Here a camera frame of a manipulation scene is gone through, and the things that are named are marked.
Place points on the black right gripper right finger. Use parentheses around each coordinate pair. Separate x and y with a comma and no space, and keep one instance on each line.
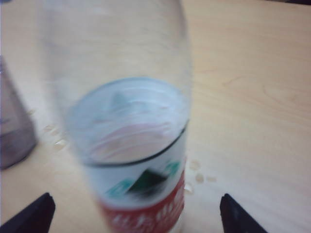
(236,216)

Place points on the clear red-label water bottle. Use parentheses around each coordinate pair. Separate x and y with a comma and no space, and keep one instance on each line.
(136,145)

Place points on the clear grey plastic mug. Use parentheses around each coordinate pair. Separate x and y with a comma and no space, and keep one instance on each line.
(14,136)

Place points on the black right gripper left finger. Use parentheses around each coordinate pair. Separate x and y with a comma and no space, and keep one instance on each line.
(29,216)

